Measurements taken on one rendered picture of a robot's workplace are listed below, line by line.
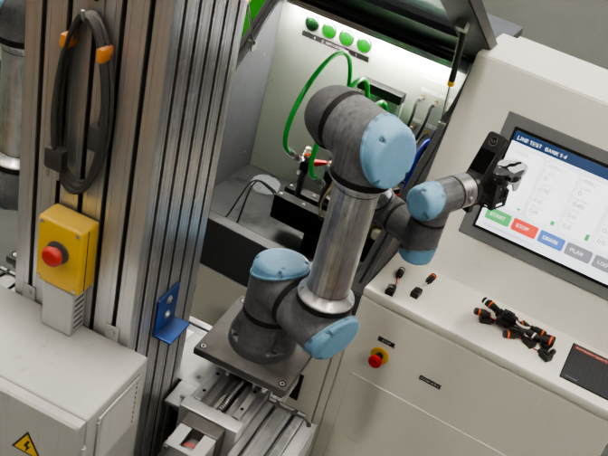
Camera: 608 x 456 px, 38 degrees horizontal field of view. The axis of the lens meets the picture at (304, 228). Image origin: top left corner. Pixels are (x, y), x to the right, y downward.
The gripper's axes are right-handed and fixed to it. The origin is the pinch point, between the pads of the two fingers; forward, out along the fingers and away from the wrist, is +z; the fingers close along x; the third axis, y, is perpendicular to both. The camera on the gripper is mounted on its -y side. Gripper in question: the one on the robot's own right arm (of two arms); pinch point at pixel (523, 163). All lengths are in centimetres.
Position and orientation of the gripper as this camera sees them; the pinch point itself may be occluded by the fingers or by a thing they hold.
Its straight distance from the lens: 205.1
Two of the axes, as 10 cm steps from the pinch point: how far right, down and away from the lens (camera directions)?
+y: -1.3, 8.8, 4.6
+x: 6.5, 4.2, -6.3
